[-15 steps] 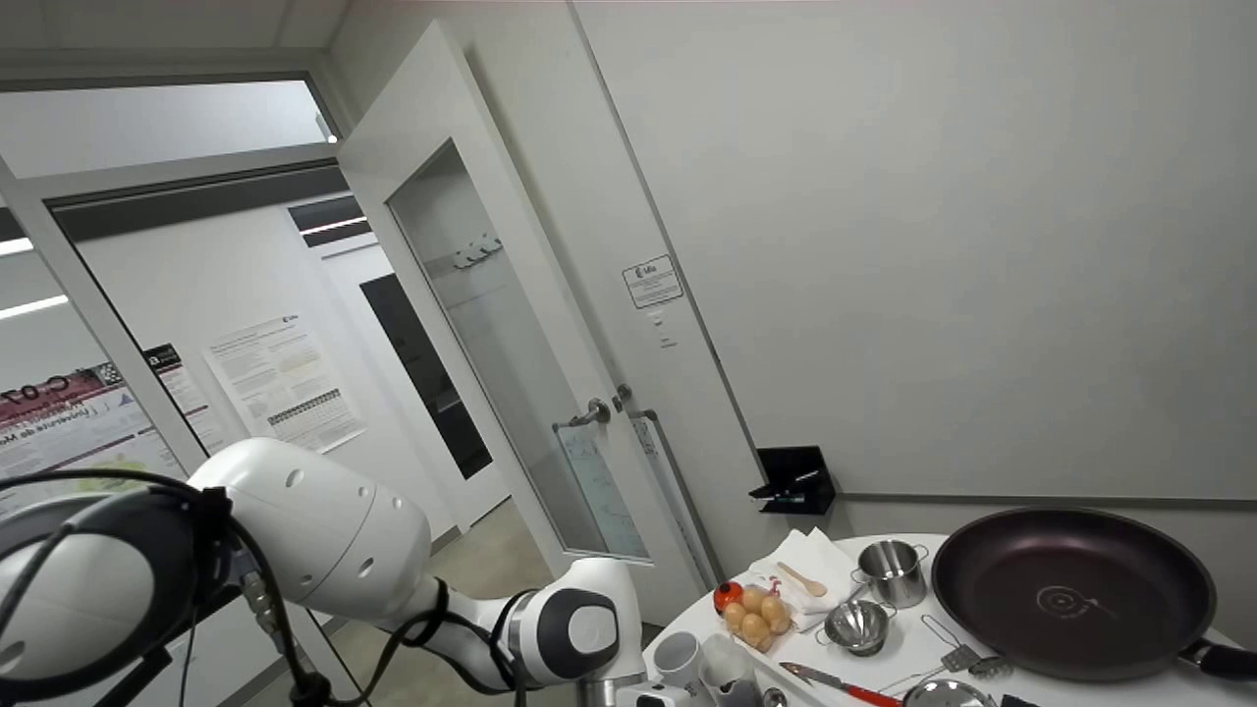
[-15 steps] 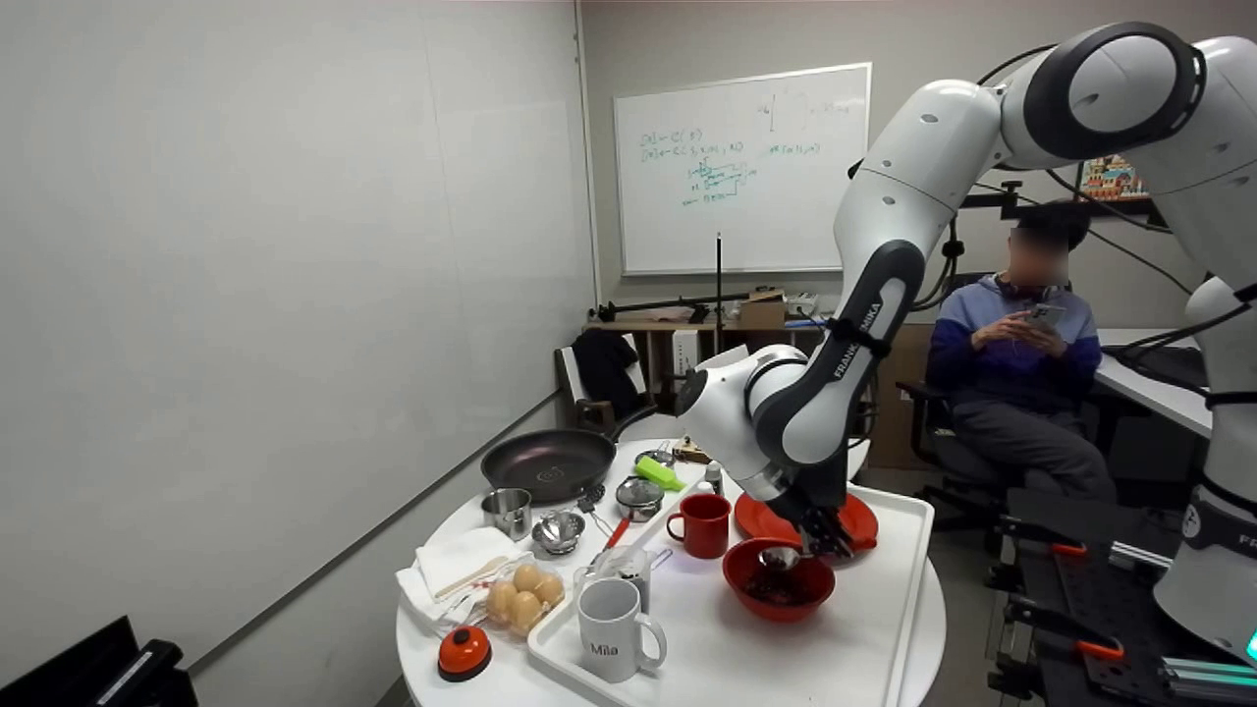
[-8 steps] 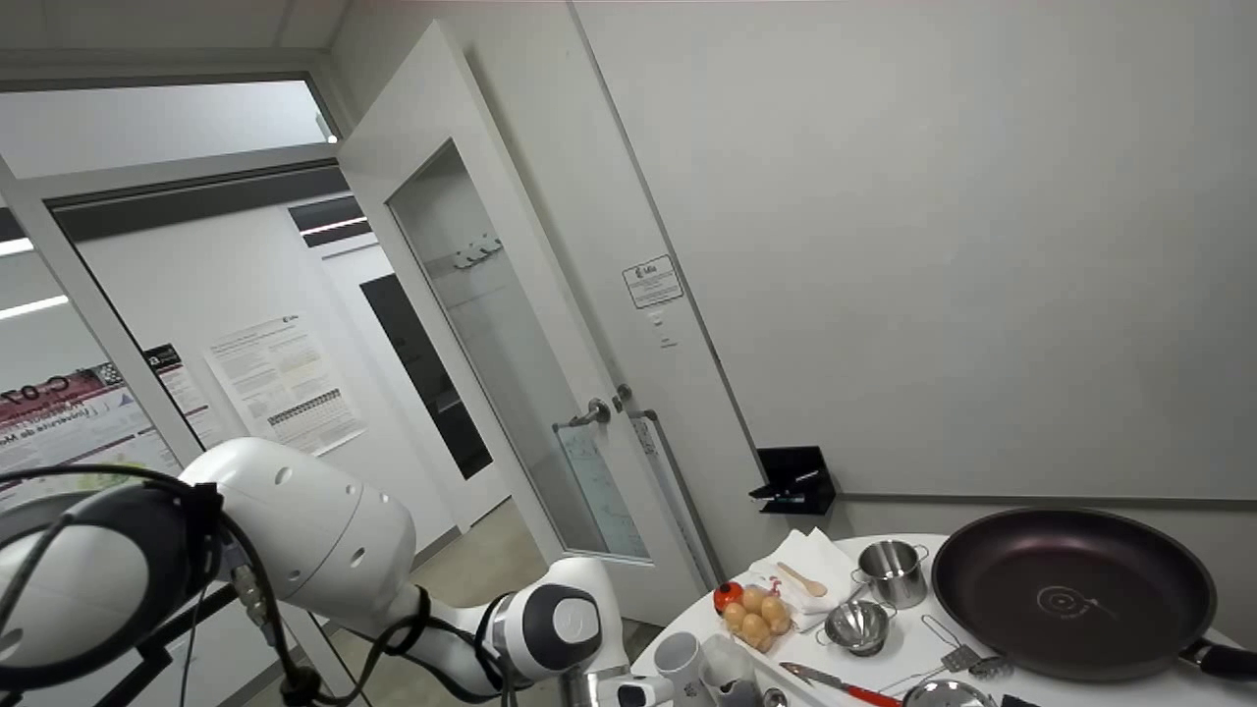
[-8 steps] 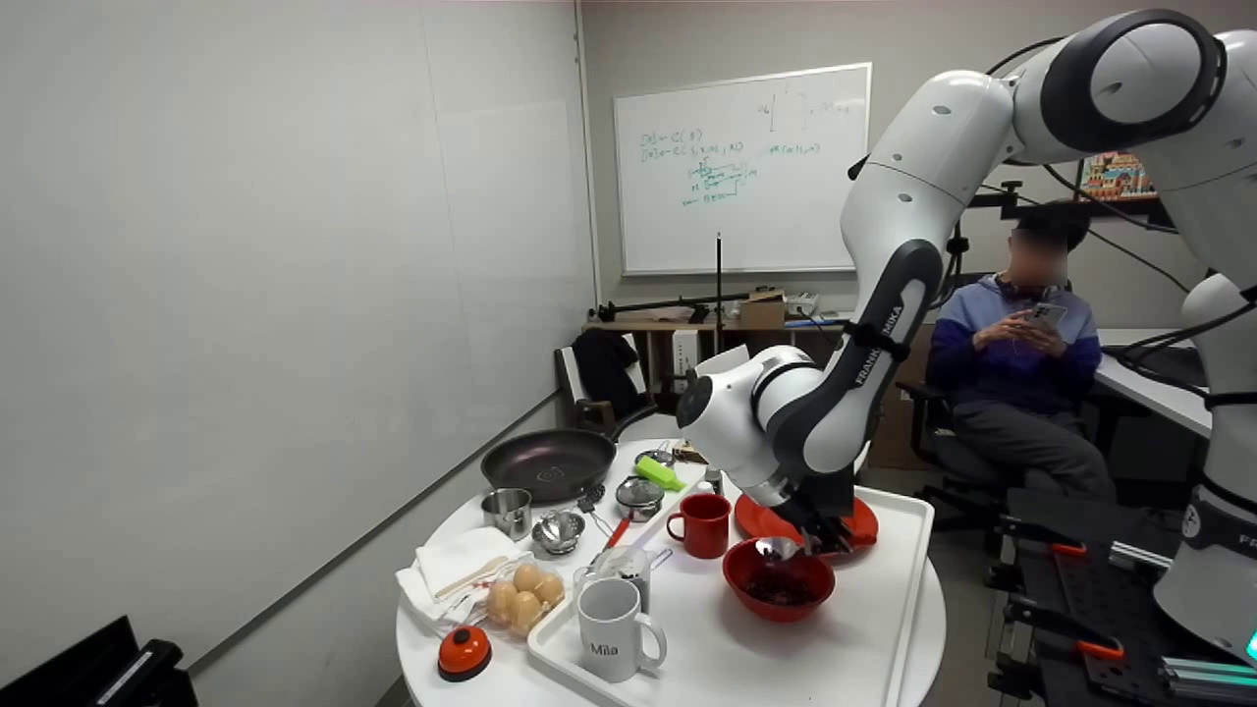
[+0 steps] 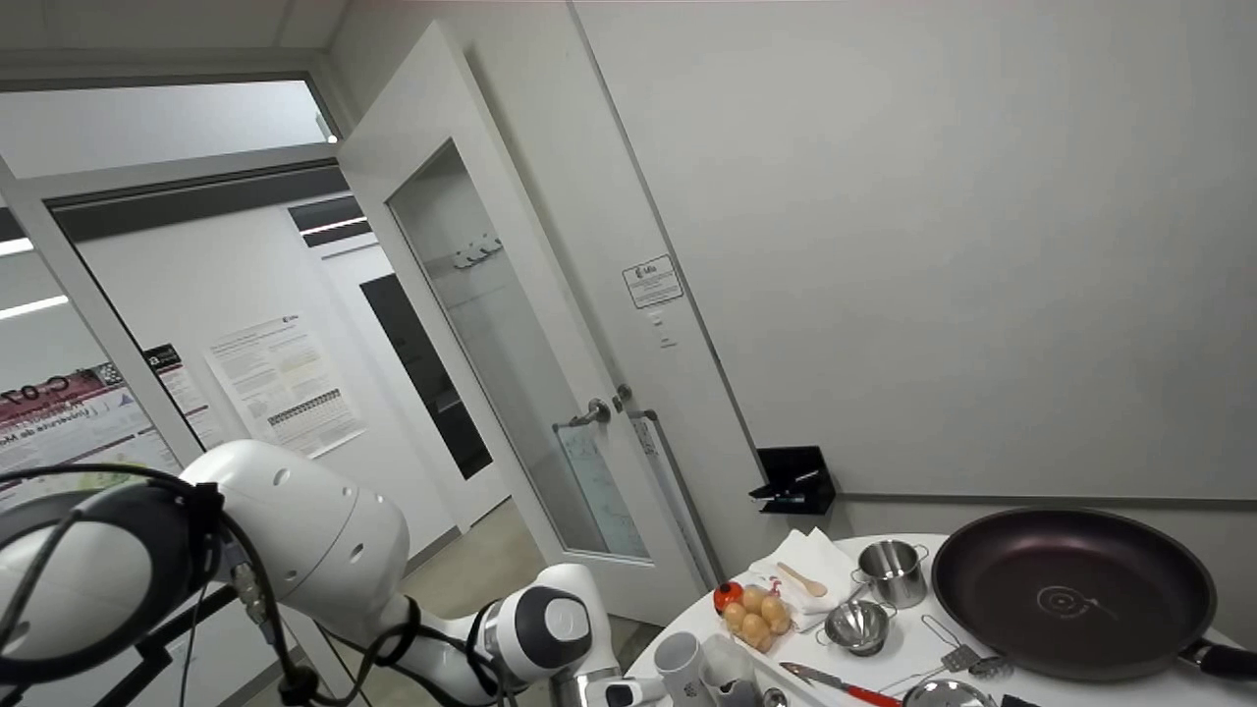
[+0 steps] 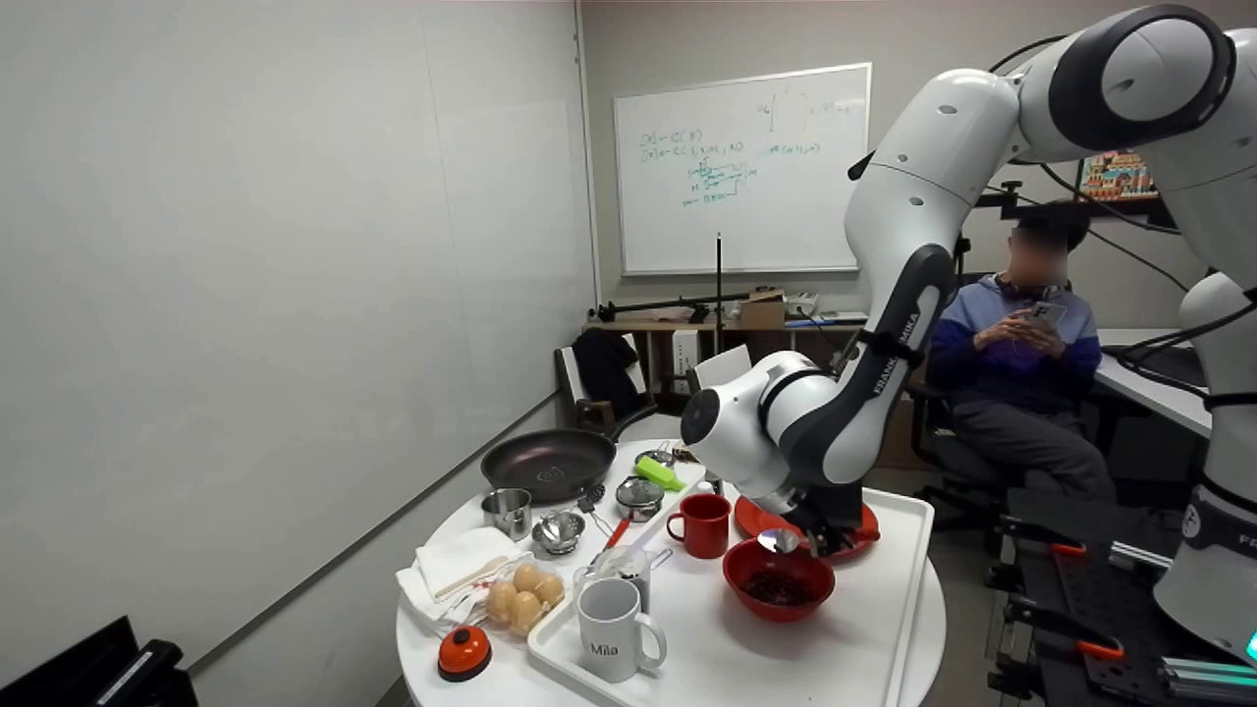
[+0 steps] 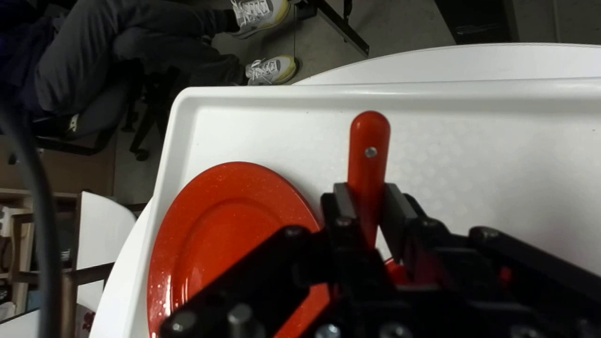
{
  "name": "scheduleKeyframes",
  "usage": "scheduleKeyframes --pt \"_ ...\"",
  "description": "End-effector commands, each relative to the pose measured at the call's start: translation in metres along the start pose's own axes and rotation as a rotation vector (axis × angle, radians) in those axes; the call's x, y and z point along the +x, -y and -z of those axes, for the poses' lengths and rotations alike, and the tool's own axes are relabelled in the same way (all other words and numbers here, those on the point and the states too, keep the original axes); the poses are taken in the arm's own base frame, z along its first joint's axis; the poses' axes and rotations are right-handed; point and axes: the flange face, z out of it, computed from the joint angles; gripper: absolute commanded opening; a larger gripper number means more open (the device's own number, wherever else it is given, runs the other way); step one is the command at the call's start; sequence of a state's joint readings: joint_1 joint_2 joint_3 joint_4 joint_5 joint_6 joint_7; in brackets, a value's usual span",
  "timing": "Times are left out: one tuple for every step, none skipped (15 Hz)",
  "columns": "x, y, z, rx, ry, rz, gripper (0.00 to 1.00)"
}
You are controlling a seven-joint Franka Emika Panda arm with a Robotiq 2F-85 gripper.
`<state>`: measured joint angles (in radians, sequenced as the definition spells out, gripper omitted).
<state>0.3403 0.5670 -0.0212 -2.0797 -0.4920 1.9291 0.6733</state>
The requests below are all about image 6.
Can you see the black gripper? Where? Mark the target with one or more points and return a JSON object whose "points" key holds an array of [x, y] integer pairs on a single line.
{"points": [[828, 505]]}

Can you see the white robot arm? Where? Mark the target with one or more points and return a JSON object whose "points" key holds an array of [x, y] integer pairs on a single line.
{"points": [[917, 172]]}

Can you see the red plate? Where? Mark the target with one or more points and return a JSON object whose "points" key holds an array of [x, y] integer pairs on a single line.
{"points": [[866, 533]]}

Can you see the dark brown beans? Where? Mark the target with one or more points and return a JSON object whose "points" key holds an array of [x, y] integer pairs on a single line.
{"points": [[781, 585]]}

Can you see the red bowl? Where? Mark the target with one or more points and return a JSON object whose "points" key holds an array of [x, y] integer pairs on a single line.
{"points": [[781, 609]]}

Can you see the white plastic tray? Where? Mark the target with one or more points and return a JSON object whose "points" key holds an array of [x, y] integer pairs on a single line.
{"points": [[866, 631]]}

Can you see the red mug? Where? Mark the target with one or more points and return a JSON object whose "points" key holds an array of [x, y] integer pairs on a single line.
{"points": [[710, 529]]}

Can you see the black office chair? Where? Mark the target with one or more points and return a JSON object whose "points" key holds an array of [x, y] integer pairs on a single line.
{"points": [[956, 464]]}

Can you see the green plastic tool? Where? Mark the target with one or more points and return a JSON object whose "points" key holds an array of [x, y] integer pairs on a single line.
{"points": [[653, 474]]}

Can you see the white paper sheet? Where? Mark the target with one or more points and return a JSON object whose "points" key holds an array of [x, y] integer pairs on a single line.
{"points": [[722, 367]]}

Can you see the white mug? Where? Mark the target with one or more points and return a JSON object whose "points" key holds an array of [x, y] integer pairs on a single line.
{"points": [[611, 632]]}

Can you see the small cardboard box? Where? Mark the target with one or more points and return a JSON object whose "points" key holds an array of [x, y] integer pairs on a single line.
{"points": [[760, 313]]}

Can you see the seated person in blue jacket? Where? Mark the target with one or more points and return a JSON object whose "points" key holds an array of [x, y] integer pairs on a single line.
{"points": [[1015, 375]]}

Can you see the small steel bowl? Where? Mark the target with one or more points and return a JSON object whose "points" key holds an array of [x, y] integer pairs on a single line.
{"points": [[560, 536]]}

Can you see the black jacket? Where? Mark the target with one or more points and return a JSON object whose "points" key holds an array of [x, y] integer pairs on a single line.
{"points": [[605, 375]]}

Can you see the black boom stand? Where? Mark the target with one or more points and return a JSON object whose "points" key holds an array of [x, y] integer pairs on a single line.
{"points": [[653, 309]]}

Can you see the black frying pan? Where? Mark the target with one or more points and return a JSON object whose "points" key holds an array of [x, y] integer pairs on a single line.
{"points": [[543, 464]]}

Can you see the small steel cup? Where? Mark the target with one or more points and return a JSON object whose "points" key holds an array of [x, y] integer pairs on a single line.
{"points": [[505, 513]]}

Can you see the white paper napkins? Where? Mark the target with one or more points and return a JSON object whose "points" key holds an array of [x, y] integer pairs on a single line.
{"points": [[454, 557]]}

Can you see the white desk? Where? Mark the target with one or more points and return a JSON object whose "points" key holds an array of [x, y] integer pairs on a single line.
{"points": [[1159, 388]]}

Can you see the whiteboard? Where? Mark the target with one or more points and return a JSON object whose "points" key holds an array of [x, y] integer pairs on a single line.
{"points": [[749, 172]]}

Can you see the black stereo camera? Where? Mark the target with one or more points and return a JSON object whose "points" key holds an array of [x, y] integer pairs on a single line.
{"points": [[861, 168]]}

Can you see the colourful wall poster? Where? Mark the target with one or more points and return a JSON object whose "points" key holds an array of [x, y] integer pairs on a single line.
{"points": [[1112, 173]]}

